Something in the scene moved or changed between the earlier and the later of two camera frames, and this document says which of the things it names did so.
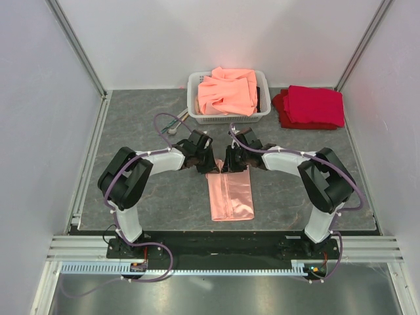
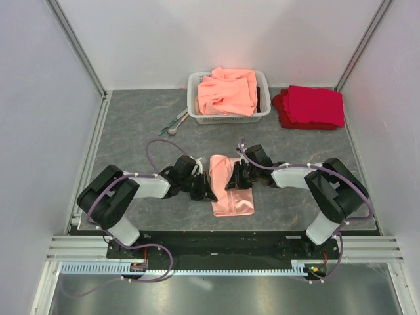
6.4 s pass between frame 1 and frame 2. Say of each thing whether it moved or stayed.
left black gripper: moved
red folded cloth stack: stayed
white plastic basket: stayed
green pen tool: stayed
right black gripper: moved
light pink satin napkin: moved
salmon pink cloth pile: stayed
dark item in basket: stayed
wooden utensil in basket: stayed
